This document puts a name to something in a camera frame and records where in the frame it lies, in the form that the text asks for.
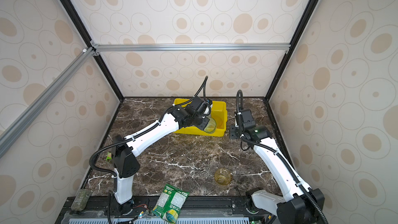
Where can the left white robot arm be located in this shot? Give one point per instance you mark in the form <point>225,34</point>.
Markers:
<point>125,151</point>

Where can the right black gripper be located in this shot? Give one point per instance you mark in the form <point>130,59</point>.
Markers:
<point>232,135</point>

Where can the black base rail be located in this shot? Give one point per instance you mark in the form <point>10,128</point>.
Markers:
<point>196,210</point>

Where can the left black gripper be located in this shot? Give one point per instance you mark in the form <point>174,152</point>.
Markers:
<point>202,125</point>

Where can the yellow plastic bin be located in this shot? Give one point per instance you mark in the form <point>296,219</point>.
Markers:
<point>219,114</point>

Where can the green glass cup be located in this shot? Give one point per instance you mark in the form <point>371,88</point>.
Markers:
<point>211,125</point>

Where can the yellow glass cup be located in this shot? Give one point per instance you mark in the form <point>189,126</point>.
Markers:
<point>223,177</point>

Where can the small green packet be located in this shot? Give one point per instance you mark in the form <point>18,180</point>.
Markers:
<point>108,156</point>

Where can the green snack bag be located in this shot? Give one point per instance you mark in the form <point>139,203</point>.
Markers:
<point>169,204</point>

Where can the left aluminium frame bar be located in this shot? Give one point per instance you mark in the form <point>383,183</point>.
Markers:
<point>16,129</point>

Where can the horizontal aluminium frame bar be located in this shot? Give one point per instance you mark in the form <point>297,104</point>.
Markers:
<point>190,47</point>

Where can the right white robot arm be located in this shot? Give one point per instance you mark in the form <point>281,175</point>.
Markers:
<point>299,203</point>

